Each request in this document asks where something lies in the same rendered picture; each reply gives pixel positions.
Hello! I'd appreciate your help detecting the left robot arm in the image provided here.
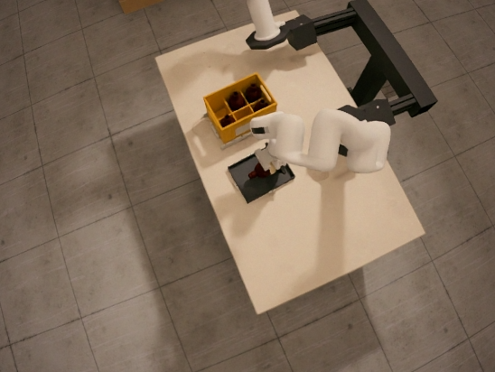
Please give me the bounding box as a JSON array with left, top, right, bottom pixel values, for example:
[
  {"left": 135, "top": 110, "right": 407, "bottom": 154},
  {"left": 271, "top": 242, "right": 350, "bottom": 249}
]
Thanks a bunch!
[{"left": 250, "top": 109, "right": 390, "bottom": 173}]

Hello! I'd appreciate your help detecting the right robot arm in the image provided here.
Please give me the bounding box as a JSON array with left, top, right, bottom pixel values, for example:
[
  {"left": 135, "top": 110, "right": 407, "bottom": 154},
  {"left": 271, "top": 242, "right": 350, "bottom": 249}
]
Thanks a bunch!
[{"left": 247, "top": 0, "right": 285, "bottom": 41}]

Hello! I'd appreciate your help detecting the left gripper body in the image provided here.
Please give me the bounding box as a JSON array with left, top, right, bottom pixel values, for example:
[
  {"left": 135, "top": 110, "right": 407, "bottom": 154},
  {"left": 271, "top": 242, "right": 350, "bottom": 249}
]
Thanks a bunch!
[{"left": 272, "top": 159, "right": 286, "bottom": 170}]

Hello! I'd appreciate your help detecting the yellow plastic crate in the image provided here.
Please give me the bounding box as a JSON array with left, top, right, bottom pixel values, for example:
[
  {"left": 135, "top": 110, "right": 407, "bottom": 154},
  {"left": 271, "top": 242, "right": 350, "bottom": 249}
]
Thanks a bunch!
[{"left": 203, "top": 72, "right": 277, "bottom": 144}]

